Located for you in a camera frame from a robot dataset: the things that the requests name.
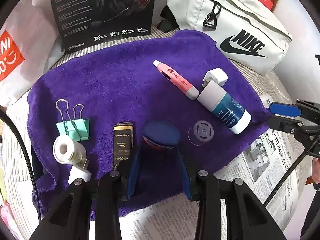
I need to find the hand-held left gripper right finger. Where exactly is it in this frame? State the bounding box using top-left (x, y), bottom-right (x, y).
top-left (175, 146), bottom-right (287, 240)

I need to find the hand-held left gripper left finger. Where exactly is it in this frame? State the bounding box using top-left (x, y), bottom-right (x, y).
top-left (29, 146), bottom-right (142, 240)

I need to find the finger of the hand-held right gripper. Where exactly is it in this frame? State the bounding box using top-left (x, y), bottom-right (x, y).
top-left (266, 116), bottom-right (315, 143)
top-left (269, 99), bottom-right (320, 125)

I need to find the black gold tube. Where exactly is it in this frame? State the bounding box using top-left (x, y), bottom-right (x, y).
top-left (111, 122), bottom-right (134, 175)

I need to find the clear plastic lid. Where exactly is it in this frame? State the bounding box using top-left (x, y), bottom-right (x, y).
top-left (187, 120), bottom-right (215, 147)

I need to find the small white bottle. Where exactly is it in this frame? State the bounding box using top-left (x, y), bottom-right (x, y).
top-left (68, 156), bottom-right (92, 184)

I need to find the blue white bottle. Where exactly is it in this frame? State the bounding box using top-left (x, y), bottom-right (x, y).
top-left (197, 80), bottom-right (252, 135)

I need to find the white tape roll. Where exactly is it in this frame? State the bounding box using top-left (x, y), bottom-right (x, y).
top-left (53, 135), bottom-right (87, 166)

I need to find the green binder clip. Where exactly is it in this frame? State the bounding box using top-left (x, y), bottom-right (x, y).
top-left (55, 99), bottom-right (90, 142)

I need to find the white charger plug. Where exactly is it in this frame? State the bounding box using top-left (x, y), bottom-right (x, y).
top-left (201, 68), bottom-right (228, 88)

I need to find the pink white pen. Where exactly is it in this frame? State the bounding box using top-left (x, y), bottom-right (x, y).
top-left (153, 60), bottom-right (200, 100)

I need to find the person's right hand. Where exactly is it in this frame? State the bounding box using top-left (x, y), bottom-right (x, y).
top-left (311, 159), bottom-right (320, 190)

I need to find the newspaper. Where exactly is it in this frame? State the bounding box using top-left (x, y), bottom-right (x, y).
top-left (120, 94), bottom-right (315, 240)

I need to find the purple towel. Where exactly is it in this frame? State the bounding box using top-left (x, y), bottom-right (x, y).
top-left (27, 29), bottom-right (273, 218)

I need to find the pink cloth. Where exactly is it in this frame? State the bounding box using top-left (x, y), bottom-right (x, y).
top-left (0, 200), bottom-right (18, 240)

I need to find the white waist bag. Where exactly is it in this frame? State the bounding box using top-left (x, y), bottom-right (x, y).
top-left (160, 0), bottom-right (293, 75)

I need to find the white plastic bag red label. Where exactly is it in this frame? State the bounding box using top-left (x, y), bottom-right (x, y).
top-left (0, 0), bottom-right (66, 100)

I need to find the black headphone box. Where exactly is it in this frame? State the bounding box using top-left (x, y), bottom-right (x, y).
top-left (49, 0), bottom-right (158, 54)

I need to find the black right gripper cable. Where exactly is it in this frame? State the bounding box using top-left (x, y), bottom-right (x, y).
top-left (264, 134), bottom-right (320, 205)

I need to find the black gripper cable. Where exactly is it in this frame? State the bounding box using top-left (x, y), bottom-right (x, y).
top-left (264, 134), bottom-right (320, 205)
top-left (0, 109), bottom-right (42, 223)

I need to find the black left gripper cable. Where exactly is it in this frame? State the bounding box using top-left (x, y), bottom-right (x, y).
top-left (0, 109), bottom-right (42, 223)

